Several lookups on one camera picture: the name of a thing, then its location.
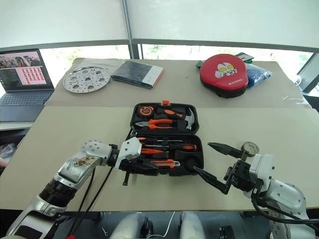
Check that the clear plastic bag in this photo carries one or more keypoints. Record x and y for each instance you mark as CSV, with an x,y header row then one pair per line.
x,y
109,63

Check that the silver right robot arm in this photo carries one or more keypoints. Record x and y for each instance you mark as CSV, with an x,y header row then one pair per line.
x,y
286,196

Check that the blue mesh bag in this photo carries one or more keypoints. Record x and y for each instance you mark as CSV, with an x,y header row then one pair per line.
x,y
259,74

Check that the open laptop computer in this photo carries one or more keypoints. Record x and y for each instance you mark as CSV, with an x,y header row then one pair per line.
x,y
22,67

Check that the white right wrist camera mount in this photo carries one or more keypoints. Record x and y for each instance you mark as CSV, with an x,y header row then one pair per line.
x,y
263,166

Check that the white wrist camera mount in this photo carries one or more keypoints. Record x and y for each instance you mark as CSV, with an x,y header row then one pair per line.
x,y
129,150
263,166

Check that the ribbed metal pole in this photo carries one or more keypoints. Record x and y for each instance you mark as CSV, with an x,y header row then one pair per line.
x,y
127,22

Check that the dark folded cloth package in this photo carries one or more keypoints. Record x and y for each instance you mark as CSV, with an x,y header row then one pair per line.
x,y
134,72

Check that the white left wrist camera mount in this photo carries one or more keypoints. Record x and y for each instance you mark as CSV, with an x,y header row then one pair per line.
x,y
129,150

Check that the red cartoon boxing pad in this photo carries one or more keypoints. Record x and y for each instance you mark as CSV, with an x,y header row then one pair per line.
x,y
224,82

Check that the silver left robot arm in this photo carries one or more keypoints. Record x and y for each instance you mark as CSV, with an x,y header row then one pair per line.
x,y
74,164

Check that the orange black tape measure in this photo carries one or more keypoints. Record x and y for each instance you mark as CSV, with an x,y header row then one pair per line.
x,y
146,111

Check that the grey window frame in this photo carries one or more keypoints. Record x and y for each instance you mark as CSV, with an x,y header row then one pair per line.
x,y
135,51

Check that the orange black utility knife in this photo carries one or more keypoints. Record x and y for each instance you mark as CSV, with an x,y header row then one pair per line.
x,y
163,161

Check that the black plastic tool case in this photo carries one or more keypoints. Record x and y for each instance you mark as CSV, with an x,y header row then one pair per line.
x,y
179,159

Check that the perforated steel steamer plate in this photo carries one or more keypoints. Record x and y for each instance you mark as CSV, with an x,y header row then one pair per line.
x,y
86,79

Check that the silver rounded robot shell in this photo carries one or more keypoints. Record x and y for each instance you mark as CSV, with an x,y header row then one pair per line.
x,y
190,226
129,225

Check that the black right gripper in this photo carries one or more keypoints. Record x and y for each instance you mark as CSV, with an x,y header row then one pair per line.
x,y
240,176

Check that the orange test pen screwdriver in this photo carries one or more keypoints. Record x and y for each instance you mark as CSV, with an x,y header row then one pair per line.
x,y
149,151

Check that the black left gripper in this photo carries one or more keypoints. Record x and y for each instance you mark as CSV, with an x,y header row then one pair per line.
x,y
127,169

